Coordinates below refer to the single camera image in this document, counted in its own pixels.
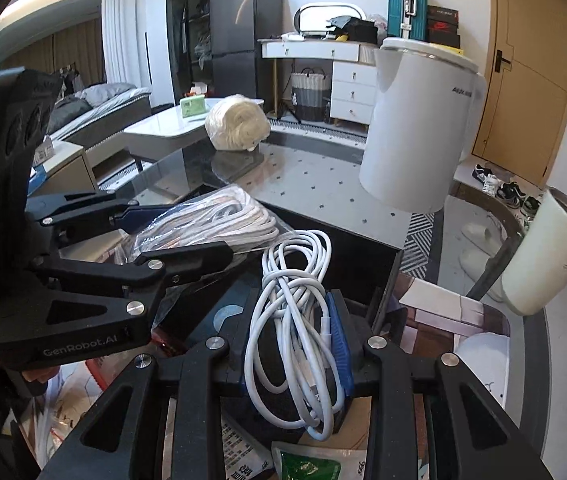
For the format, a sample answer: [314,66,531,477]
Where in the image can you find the white coffee table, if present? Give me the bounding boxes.
[122,96,266,174]

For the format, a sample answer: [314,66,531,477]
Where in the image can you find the white cable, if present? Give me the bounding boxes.
[243,228,347,442]

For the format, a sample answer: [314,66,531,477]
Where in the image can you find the green white sachet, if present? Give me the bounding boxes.
[271,442,367,480]

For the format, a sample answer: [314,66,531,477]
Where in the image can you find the teal suitcase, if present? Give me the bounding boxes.
[387,0,428,41]

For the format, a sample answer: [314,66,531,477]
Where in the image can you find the white desk with drawers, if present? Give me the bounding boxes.
[262,39,377,126]

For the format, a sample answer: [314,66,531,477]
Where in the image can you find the wooden door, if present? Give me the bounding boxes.
[473,0,567,186]

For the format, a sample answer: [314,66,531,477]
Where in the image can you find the beige side cabinet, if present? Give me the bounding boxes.
[28,141,98,196]

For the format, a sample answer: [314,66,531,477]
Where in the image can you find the stacked shoe boxes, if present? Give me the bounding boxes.
[427,6,463,54]

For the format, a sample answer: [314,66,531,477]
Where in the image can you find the oval white mirror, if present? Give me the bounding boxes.
[292,2,367,38]

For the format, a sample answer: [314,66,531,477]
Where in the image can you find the cream yarn ball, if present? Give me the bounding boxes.
[205,94,270,152]

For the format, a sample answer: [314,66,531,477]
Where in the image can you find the green tissue pack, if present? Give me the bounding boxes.
[179,94,207,118]

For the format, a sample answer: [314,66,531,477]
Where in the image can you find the black cardboard box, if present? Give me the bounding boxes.
[152,184,405,411]

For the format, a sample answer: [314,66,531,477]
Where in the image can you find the cream cylindrical cup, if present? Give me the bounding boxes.
[500,188,567,316]

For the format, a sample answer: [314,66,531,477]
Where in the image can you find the dark glass wardrobe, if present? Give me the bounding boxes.
[166,0,215,103]

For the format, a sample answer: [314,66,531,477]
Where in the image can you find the black refrigerator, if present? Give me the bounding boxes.
[210,0,283,112]

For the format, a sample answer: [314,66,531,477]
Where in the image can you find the striped woven basket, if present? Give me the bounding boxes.
[291,67,331,122]

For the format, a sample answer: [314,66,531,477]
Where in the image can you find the grey bed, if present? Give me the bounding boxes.
[48,82,152,148]

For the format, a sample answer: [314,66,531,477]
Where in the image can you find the white electric kettle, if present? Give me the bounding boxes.
[359,37,487,214]

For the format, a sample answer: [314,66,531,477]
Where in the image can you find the zip plastic bag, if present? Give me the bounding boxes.
[18,358,111,468]

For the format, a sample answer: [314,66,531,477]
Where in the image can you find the bagged white brown shoelaces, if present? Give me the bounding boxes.
[114,184,285,264]

